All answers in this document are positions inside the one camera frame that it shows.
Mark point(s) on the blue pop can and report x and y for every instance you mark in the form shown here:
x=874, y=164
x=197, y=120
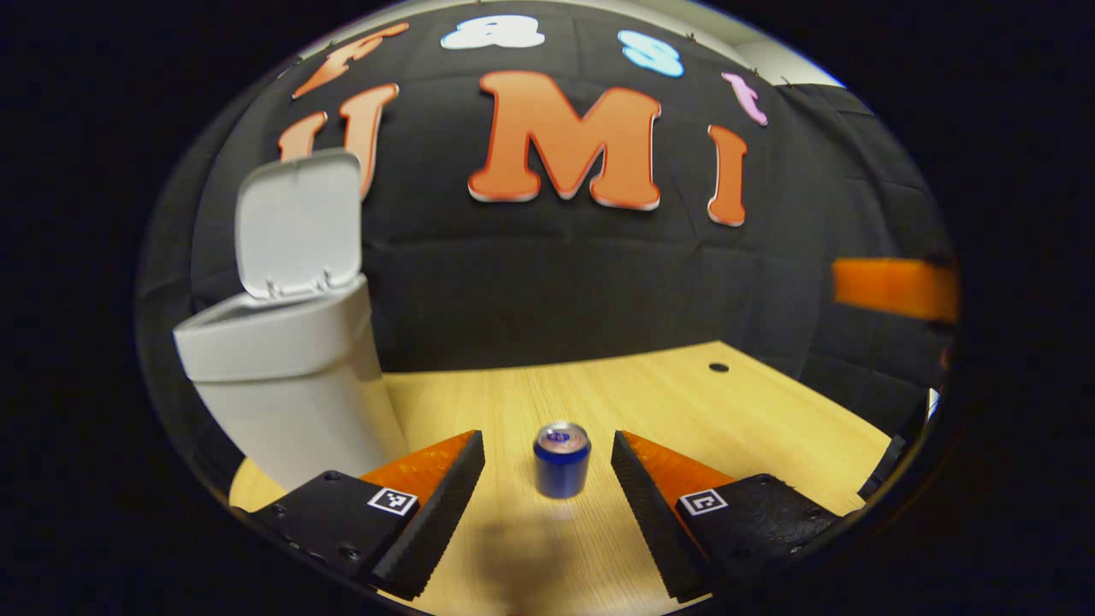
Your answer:
x=562, y=470

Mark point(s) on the wooden desktop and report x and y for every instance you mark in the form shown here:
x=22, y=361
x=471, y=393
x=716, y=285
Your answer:
x=667, y=411

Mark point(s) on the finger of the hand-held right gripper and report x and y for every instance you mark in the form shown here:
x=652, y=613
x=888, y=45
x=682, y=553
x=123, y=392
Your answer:
x=894, y=289

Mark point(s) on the row of black backdrop clips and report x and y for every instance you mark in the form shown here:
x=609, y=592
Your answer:
x=689, y=36

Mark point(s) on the white desktop garbage bin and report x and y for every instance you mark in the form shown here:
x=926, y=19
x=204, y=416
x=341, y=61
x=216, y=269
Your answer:
x=291, y=402

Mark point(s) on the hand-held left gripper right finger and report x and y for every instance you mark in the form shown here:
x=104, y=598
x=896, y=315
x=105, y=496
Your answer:
x=646, y=513

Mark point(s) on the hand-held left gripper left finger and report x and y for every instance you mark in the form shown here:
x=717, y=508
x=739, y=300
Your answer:
x=445, y=505

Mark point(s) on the black backdrop cloth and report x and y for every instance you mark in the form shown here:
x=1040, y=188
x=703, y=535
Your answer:
x=547, y=282

